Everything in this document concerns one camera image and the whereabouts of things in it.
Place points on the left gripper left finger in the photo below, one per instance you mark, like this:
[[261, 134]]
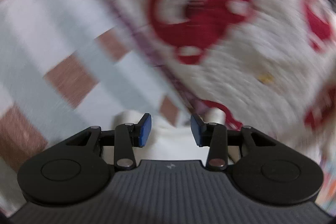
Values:
[[126, 137]]

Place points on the white bear print quilt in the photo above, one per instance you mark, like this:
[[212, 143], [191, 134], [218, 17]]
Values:
[[266, 63]]

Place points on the cream fleece zip jacket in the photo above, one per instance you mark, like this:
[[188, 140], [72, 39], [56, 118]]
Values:
[[167, 142]]

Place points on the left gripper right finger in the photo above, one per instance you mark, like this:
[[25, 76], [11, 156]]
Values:
[[214, 136]]

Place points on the checkered grey pink blanket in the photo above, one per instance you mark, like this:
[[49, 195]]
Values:
[[67, 65]]

